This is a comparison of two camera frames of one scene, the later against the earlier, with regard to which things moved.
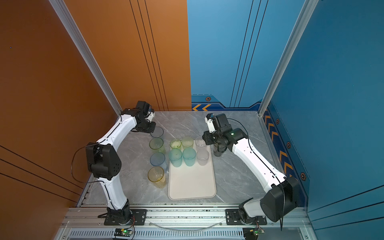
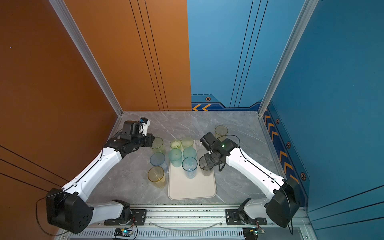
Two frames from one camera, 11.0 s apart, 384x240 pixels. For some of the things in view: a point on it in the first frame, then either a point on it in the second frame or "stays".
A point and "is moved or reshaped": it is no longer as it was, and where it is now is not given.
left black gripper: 153,124 -> 150,140
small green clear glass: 176,143 stays
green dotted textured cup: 187,142 stays
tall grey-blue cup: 157,132 -> 189,164
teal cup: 189,154 stays
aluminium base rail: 87,223 stays
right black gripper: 207,137 -> 209,164
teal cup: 175,156 stays
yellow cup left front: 156,174 stays
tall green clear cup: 156,145 stays
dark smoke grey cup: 219,148 is moved or reshaped
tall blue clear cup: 158,159 stays
